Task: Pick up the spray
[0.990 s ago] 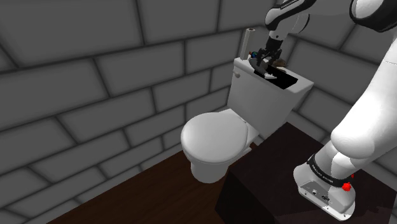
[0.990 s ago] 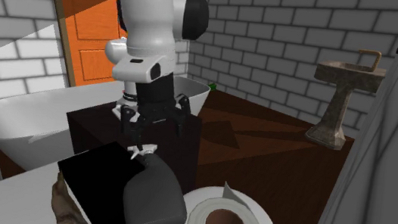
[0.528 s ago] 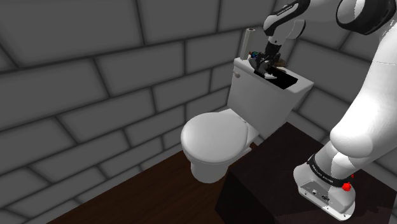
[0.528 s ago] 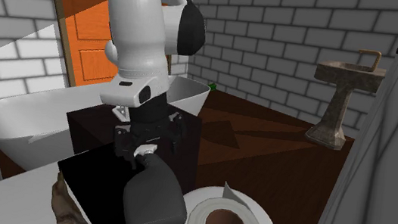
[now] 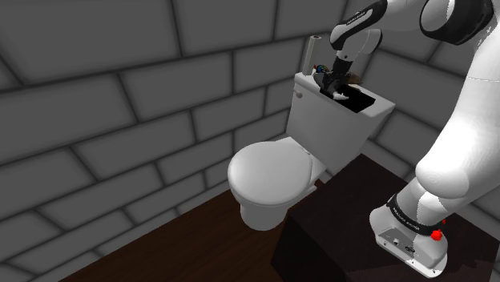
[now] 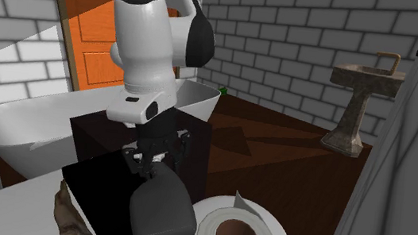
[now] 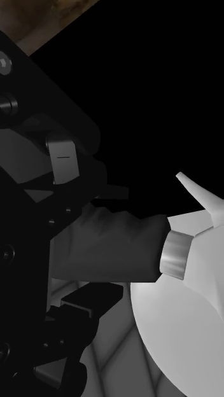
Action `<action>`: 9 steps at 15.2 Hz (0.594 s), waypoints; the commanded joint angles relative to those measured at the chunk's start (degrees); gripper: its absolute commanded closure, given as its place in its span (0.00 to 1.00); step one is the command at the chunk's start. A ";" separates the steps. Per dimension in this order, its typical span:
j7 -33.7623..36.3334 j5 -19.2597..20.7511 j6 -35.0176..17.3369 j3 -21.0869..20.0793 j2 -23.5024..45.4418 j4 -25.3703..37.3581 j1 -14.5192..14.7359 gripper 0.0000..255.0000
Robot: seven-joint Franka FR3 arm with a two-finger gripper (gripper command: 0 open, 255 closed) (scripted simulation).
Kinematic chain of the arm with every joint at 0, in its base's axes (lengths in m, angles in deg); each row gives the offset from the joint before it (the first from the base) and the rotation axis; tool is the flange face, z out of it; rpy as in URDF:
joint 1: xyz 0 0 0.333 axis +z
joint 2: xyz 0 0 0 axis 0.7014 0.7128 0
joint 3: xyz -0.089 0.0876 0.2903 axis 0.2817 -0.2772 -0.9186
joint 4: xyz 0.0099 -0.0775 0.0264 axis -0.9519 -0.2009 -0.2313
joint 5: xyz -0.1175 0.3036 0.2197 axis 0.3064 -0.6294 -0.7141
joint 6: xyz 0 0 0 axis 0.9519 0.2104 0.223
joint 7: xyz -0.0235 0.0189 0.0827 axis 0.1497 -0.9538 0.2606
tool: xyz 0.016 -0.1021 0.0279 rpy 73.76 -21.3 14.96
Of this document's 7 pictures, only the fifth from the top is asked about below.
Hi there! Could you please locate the white paper roll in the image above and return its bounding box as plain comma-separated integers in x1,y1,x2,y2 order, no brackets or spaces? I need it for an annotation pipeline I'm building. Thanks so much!
302,34,323,76

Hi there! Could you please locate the white toilet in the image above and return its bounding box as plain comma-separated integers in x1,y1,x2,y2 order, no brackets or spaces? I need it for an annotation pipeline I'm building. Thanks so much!
227,71,397,232

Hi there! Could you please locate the dark robot stand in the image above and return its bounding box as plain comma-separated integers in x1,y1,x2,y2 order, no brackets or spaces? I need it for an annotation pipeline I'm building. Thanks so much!
270,153,500,282

